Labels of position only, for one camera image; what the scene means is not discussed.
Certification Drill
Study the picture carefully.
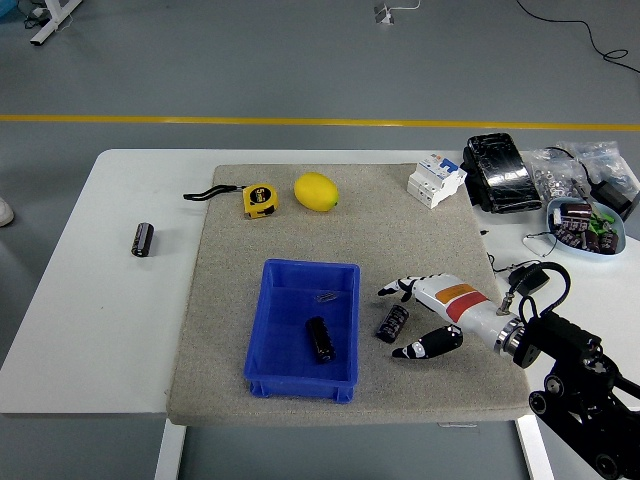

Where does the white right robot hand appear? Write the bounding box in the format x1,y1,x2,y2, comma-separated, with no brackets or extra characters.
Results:
377,272,516,360

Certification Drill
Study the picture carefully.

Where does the dark cylindrical battery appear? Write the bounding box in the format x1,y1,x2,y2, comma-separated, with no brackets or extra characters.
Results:
131,222,155,258
305,315,337,364
375,304,410,344

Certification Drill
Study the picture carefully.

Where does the blue plastic box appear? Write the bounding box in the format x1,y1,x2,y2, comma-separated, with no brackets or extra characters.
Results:
242,257,362,404

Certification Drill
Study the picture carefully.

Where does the grey-brown mat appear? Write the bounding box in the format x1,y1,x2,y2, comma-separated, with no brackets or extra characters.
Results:
164,163,535,427

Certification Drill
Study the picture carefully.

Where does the light blue bowl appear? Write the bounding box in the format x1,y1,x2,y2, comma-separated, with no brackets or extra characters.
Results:
545,197,629,262

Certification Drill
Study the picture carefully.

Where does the white circuit breaker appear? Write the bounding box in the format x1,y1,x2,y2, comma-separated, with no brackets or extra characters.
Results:
406,153,468,210

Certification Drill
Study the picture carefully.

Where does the black wrapped device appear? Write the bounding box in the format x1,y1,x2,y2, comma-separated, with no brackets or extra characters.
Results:
459,133,544,215

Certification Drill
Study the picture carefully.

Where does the large maroon capacitor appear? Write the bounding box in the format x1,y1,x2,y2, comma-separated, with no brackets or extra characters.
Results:
559,201,593,220

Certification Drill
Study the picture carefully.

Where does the clear bag of nuts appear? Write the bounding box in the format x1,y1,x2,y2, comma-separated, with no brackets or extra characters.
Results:
529,148,589,201

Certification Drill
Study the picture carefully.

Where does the green terminal block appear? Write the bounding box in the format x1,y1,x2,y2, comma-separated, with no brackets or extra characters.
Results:
588,212,616,234

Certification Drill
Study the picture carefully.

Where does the white table leg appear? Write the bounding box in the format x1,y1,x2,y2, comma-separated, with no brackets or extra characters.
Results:
153,417,187,480
516,415,555,480

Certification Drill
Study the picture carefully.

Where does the yellow lemon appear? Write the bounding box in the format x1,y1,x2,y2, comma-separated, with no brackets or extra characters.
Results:
293,171,340,213

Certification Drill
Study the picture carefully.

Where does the black power adapter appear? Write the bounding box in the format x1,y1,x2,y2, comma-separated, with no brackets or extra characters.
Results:
589,180,639,221

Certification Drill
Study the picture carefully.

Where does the clear bag of screws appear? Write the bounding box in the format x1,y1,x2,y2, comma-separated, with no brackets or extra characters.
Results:
557,140,640,191

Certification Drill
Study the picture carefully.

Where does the yellow tape measure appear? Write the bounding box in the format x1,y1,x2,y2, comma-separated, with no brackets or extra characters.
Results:
182,183,280,220

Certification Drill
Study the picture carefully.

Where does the white floor stand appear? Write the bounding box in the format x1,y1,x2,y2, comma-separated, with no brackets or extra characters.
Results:
29,0,84,47

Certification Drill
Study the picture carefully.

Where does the thin black wire loop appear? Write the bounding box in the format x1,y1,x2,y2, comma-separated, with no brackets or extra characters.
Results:
523,232,559,259

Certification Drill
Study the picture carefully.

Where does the black floor cable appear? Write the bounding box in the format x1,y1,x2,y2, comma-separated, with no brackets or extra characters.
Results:
514,0,640,76

